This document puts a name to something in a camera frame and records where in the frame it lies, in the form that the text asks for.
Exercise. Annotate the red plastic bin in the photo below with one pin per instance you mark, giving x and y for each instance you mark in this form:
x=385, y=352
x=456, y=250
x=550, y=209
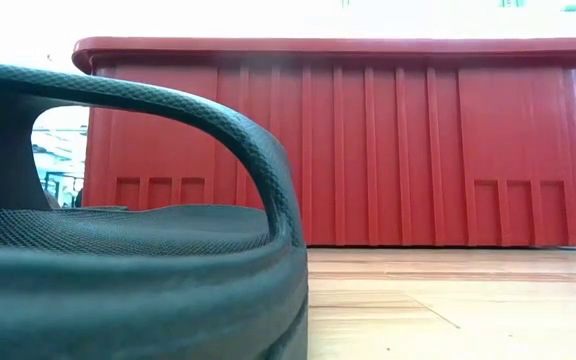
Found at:
x=368, y=150

